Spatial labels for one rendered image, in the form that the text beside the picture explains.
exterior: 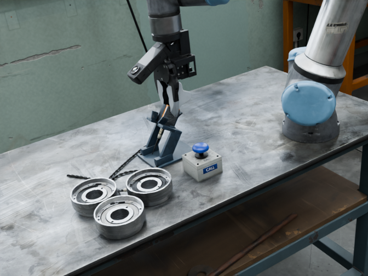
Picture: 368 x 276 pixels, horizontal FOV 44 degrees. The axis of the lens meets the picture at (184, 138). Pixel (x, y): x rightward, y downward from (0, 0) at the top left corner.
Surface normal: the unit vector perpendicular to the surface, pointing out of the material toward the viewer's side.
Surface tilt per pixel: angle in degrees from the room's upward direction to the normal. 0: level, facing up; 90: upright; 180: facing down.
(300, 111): 97
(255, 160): 0
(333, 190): 0
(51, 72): 90
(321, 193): 0
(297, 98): 97
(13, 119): 90
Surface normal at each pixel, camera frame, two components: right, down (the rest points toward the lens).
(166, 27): 0.10, 0.46
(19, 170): -0.11, -0.88
